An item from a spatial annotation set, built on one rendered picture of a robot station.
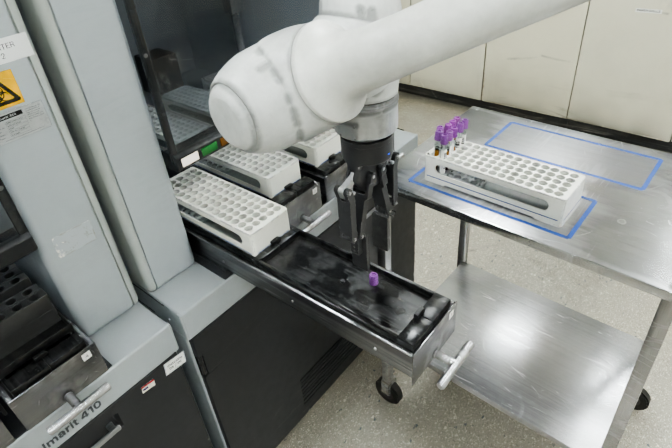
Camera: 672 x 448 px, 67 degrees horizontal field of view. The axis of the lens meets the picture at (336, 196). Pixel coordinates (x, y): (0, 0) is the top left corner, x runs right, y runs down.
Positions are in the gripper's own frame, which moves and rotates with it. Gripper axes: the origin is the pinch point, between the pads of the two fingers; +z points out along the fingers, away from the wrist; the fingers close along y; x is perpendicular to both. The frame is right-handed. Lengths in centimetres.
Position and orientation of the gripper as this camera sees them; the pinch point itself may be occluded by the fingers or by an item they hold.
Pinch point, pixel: (371, 242)
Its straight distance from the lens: 83.1
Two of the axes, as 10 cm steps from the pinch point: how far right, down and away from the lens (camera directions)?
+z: 0.7, 8.2, 5.6
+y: -6.3, 4.8, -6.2
